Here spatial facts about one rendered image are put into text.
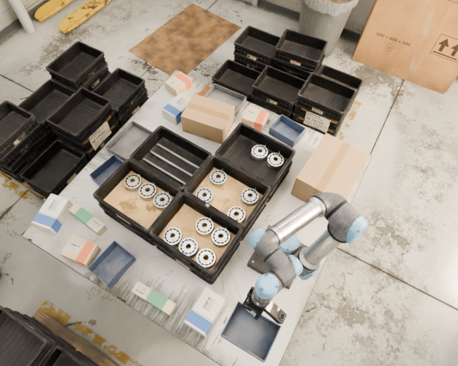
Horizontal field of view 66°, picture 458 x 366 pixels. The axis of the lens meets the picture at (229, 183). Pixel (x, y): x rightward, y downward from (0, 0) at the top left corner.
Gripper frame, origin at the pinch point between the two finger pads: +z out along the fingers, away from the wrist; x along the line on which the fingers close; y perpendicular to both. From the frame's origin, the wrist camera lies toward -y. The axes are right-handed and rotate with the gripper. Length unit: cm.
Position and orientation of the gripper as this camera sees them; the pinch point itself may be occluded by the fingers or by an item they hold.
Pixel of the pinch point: (259, 314)
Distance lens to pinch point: 156.4
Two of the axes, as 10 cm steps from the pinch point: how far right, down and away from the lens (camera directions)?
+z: -0.7, 5.6, 8.2
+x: -5.2, 6.9, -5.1
